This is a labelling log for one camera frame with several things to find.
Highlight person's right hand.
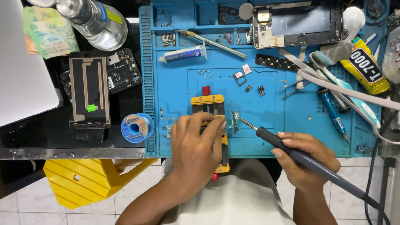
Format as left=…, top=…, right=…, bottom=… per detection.
left=270, top=131, right=341, bottom=192

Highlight person's left hand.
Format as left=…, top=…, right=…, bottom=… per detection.
left=170, top=111, right=228, bottom=195

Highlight grey black soldering iron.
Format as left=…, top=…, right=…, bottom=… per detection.
left=234, top=114, right=391, bottom=217

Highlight yellow circuit board holder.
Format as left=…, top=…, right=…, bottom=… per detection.
left=191, top=86, right=230, bottom=182

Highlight small metal flex part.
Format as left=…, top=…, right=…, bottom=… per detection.
left=159, top=107, right=176, bottom=140

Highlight small phone flex board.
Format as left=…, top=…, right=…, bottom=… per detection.
left=231, top=110, right=240, bottom=134

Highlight blue precision screwdriver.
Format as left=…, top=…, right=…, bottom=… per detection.
left=317, top=87, right=351, bottom=145

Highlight person's white shirt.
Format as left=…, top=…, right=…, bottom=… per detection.
left=160, top=158, right=297, bottom=225

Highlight blue silicone repair mat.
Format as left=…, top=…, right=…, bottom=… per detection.
left=139, top=0, right=390, bottom=159

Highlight metal tweezers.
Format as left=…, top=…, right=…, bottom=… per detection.
left=280, top=78, right=310, bottom=99

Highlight white blue toothbrush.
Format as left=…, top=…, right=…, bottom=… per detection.
left=308, top=50, right=382, bottom=129

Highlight grey card tray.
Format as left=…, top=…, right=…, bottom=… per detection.
left=232, top=71, right=248, bottom=87

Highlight white flux syringe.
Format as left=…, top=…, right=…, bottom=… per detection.
left=158, top=41, right=209, bottom=64

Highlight grey metal pry tool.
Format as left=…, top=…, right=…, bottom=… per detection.
left=278, top=47, right=317, bottom=75

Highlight yellow glue tube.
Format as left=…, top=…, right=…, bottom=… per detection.
left=340, top=36, right=391, bottom=96

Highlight metal craft knife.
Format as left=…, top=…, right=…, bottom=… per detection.
left=178, top=30, right=248, bottom=59

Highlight yellow plastic stool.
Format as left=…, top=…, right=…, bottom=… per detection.
left=43, top=158, right=159, bottom=210

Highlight pile of small screws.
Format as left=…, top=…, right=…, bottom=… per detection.
left=161, top=32, right=177, bottom=47

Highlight black phone display panel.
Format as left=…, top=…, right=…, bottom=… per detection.
left=68, top=51, right=112, bottom=129

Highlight clear plastic bottle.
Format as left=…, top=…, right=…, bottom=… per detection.
left=381, top=9, right=400, bottom=84

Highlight opened phone chassis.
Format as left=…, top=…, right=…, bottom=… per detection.
left=252, top=1, right=345, bottom=50

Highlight black phone part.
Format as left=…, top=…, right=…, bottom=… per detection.
left=218, top=4, right=240, bottom=25

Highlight white crumpled cloth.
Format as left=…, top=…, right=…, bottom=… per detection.
left=320, top=6, right=366, bottom=65

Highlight round silver disc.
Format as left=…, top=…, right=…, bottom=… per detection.
left=238, top=2, right=254, bottom=20

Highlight silver metal bottle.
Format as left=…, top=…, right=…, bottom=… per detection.
left=56, top=0, right=129, bottom=52

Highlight stack of banknotes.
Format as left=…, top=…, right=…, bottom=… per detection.
left=23, top=6, right=80, bottom=60

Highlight white laptop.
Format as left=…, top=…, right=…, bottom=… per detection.
left=0, top=0, right=60, bottom=128

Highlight silver metal can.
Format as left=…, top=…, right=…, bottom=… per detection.
left=26, top=0, right=57, bottom=9

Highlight blue solder wire spool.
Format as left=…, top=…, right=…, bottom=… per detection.
left=121, top=112, right=155, bottom=144

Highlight black power cable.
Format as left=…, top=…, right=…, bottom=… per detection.
left=363, top=109, right=400, bottom=225

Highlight white cable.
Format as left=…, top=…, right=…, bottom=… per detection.
left=296, top=68, right=400, bottom=145

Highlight black phone back frame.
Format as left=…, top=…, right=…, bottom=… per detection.
left=106, top=48, right=143, bottom=94

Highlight thin black wire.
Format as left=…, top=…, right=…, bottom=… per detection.
left=251, top=67, right=280, bottom=74

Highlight black patterned strap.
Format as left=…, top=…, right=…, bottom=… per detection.
left=255, top=53, right=310, bottom=72

